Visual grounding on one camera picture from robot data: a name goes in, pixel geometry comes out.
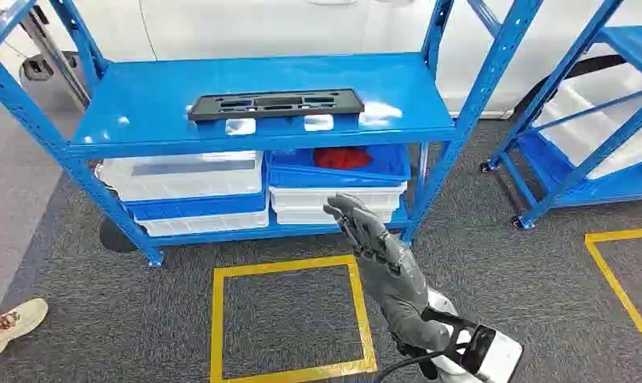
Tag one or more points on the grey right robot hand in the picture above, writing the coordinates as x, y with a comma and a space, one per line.
395, 280

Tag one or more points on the long black plastic panel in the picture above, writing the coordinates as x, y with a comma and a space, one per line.
278, 103

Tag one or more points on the blue bin holding cloth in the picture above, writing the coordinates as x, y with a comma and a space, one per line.
390, 161

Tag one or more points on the red cloth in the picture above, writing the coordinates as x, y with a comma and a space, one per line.
342, 158

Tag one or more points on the black rack caster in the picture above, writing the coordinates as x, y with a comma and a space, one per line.
517, 222
485, 167

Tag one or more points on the yellow tape floor square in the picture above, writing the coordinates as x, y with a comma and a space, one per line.
612, 280
216, 317

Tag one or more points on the blue wheeled shelf rack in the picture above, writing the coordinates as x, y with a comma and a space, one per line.
564, 180

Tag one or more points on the blue storage bin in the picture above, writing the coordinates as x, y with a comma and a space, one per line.
194, 206

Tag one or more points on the clear white storage bin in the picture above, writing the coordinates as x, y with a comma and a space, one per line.
183, 177

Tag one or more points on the translucent white storage bin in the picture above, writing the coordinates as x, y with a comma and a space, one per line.
585, 135
601, 84

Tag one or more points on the white car body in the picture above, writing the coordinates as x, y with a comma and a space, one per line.
278, 26

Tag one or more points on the black car wheel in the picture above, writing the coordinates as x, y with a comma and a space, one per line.
591, 64

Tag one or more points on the blue metal shelf rack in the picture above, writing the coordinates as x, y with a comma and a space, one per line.
141, 100

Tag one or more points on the person's beige shoe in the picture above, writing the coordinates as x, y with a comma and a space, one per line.
11, 325

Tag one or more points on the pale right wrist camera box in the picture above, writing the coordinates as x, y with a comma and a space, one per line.
503, 355

